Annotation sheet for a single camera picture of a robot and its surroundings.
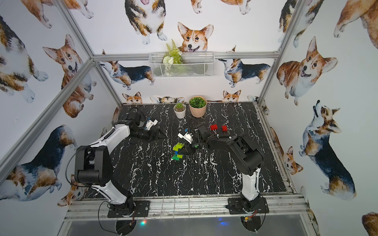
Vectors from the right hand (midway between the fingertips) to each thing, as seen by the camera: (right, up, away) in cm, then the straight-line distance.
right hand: (178, 152), depth 86 cm
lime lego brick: (0, +4, -2) cm, 4 cm away
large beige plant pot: (+11, +29, +20) cm, 37 cm away
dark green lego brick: (-2, -3, 0) cm, 4 cm away
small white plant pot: (-2, +25, +21) cm, 33 cm away
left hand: (-9, +9, +1) cm, 13 cm away
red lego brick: (+30, +12, +19) cm, 38 cm away
